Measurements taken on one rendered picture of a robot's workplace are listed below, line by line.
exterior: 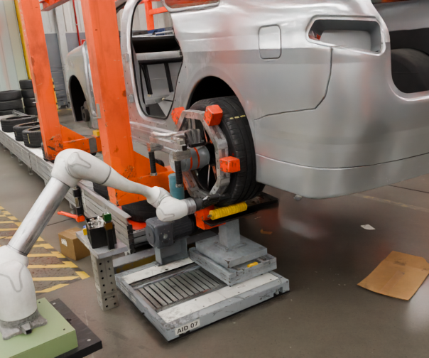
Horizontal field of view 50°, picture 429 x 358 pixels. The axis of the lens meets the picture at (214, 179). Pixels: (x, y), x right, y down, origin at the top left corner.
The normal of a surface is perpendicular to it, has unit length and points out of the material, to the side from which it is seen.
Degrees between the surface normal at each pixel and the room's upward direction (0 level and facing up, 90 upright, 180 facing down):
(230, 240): 90
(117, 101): 90
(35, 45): 90
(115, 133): 90
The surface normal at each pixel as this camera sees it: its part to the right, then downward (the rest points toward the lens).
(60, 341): 0.62, 0.16
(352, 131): -0.13, 0.35
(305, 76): -0.80, 0.22
